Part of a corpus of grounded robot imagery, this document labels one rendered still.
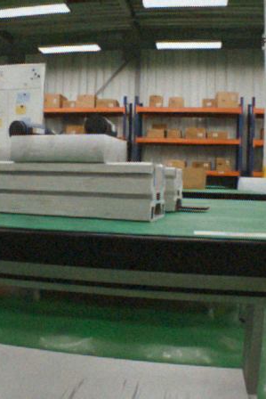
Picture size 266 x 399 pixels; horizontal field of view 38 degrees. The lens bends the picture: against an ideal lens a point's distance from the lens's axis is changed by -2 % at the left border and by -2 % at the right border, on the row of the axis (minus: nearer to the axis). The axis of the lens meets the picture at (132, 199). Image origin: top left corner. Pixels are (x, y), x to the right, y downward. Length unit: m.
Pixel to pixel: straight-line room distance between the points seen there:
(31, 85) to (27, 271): 3.49
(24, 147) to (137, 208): 0.20
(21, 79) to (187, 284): 3.66
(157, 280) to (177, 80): 11.11
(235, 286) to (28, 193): 0.35
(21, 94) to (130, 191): 3.52
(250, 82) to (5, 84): 8.55
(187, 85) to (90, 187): 11.00
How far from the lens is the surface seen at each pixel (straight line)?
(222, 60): 11.76
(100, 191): 0.58
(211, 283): 0.55
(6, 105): 4.10
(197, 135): 10.35
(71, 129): 10.96
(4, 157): 0.88
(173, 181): 0.75
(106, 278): 0.57
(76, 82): 12.13
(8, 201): 0.66
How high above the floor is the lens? 0.84
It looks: 3 degrees down
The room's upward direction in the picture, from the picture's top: 2 degrees clockwise
